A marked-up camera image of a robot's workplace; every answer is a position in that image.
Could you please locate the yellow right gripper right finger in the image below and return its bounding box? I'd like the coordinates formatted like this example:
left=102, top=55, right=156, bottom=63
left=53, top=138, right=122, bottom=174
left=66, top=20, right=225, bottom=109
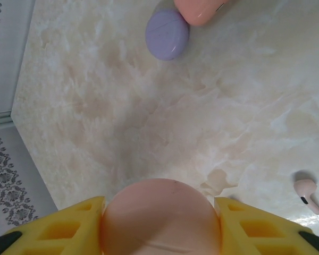
left=214, top=196, right=319, bottom=255

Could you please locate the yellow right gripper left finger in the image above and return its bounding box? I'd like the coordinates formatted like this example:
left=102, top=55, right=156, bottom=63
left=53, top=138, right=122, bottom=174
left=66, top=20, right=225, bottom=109
left=0, top=195, right=106, bottom=255

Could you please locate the round pink charging case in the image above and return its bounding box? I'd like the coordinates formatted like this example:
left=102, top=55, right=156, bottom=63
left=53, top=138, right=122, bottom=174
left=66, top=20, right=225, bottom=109
left=100, top=178, right=222, bottom=255

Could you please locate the round purple charging case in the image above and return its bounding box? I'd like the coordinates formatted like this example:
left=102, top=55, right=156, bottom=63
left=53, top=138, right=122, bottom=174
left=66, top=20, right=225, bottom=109
left=145, top=8, right=190, bottom=62

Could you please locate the rectangular coral charging case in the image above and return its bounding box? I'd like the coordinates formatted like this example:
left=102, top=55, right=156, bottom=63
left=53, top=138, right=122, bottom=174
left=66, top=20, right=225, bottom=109
left=173, top=0, right=232, bottom=27

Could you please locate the pale pink earbud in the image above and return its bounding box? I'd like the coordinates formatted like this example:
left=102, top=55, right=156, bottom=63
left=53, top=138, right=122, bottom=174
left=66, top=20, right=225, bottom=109
left=293, top=178, right=319, bottom=216

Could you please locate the aluminium frame post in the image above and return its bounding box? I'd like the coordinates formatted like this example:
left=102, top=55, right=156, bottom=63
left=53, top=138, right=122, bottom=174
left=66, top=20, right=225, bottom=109
left=0, top=110, right=14, bottom=127

